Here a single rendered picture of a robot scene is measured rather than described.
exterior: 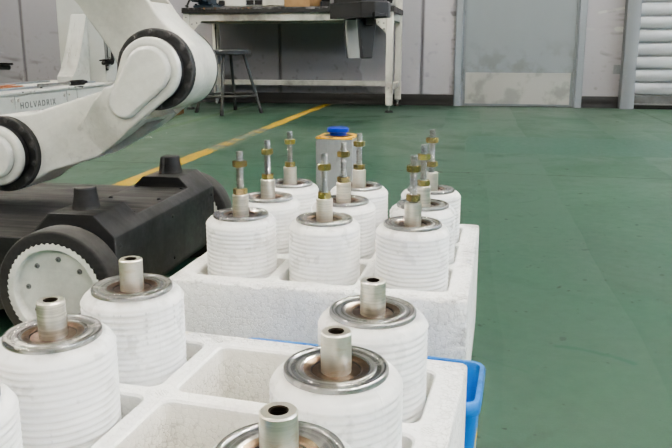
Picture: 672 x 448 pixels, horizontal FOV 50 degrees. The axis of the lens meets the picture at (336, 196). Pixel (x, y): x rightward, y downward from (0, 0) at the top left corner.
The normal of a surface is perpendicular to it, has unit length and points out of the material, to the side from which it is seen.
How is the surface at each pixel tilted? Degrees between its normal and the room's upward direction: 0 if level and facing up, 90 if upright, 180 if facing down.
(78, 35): 66
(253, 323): 90
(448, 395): 0
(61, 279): 90
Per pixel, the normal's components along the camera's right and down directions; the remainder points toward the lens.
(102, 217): 0.70, -0.66
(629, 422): 0.00, -0.98
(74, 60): -0.16, -0.33
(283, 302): -0.22, 0.20
